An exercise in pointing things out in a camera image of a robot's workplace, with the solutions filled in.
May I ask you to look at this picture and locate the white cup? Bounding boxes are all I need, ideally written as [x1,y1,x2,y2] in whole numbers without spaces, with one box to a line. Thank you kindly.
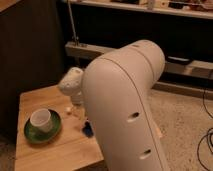
[30,108,53,132]

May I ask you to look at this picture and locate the grey metal shelf rack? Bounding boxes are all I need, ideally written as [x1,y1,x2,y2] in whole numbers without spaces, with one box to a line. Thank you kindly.
[60,1,213,99]

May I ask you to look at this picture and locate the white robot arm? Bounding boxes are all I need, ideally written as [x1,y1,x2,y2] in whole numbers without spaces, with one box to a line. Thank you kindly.
[58,40,170,171]

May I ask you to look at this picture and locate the white plastic bottle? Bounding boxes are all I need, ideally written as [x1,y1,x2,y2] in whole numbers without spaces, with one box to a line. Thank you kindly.
[65,107,72,115]

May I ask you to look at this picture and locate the black floor cables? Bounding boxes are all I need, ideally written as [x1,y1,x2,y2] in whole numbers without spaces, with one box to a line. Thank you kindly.
[196,71,213,171]

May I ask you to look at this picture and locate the blue flat object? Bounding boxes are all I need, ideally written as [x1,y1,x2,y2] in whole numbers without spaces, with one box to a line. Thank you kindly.
[82,121,94,138]

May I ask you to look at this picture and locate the wooden low table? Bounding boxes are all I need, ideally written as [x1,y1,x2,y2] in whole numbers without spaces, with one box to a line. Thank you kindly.
[15,86,103,171]

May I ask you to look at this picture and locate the green plate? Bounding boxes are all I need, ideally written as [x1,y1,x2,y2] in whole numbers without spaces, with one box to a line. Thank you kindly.
[24,108,61,144]

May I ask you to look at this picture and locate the black handle on shelf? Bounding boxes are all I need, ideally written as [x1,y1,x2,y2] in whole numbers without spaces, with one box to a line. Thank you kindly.
[166,56,192,65]

